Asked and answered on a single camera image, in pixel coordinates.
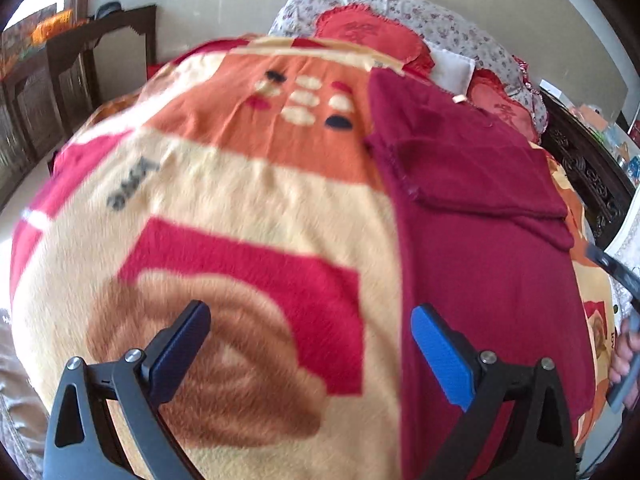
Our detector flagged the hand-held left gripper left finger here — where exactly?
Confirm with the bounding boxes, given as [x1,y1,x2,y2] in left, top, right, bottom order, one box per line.
[42,300,212,480]

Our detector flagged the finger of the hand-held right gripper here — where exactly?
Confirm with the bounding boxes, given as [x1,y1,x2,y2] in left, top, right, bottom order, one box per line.
[582,242,640,306]

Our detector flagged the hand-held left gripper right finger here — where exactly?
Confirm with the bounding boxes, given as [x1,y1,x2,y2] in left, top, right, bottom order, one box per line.
[410,303,576,480]

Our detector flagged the dark red sweater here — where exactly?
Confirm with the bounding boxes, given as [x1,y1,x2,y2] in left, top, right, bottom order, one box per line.
[365,67,596,480]

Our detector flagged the person's right hand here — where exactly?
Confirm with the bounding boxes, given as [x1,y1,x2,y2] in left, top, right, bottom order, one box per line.
[609,310,640,391]

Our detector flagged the dark carved wooden cabinet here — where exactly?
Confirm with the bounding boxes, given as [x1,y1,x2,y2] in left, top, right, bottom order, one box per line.
[537,80,636,251]

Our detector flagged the brown padded cloth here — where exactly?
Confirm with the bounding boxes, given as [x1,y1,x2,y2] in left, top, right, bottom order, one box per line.
[0,310,48,480]

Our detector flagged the orange red printed blanket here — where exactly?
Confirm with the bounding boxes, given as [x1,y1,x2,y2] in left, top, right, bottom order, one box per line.
[9,35,621,480]

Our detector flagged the red heart pillow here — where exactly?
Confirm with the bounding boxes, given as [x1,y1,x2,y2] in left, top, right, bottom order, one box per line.
[467,69,541,143]
[314,4,436,76]

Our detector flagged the red patterned bow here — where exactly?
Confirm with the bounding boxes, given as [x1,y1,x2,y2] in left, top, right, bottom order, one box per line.
[515,57,543,91]

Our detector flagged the dark wooden table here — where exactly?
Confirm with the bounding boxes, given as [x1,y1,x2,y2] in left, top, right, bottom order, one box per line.
[0,4,158,181]

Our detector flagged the floral pillow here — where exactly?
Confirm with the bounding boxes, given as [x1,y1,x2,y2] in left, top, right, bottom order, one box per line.
[269,0,548,133]

